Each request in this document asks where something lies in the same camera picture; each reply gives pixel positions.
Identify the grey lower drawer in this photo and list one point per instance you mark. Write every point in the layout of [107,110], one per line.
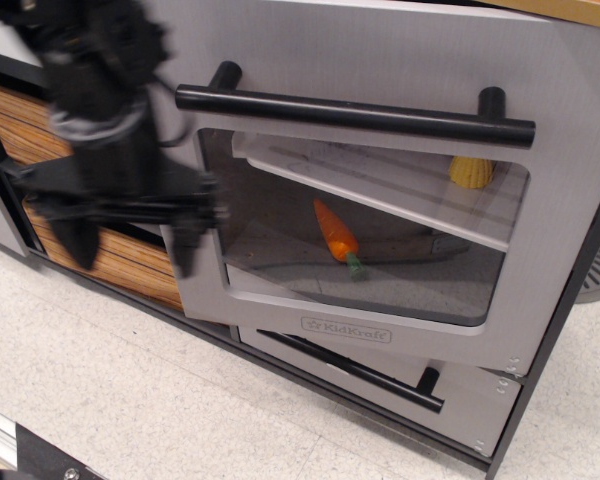
[477,404]

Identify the toy kitchen cabinet frame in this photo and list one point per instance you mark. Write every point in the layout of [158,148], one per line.
[135,397]

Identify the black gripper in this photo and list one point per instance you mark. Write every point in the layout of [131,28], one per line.
[118,172]

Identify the orange toy carrot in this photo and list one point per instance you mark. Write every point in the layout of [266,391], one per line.
[340,241]

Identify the yellow toy corn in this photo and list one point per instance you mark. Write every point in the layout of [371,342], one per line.
[471,173]

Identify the black oven door handle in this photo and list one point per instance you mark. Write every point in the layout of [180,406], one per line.
[489,125]

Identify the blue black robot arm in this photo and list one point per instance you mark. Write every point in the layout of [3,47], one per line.
[99,59]

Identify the grey oven shelf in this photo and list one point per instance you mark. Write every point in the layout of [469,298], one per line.
[411,185]

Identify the black drawer handle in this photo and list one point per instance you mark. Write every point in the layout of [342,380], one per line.
[421,394]

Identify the grey toy oven door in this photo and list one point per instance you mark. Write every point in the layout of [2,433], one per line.
[430,248]

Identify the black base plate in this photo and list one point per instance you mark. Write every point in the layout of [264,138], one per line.
[43,460]

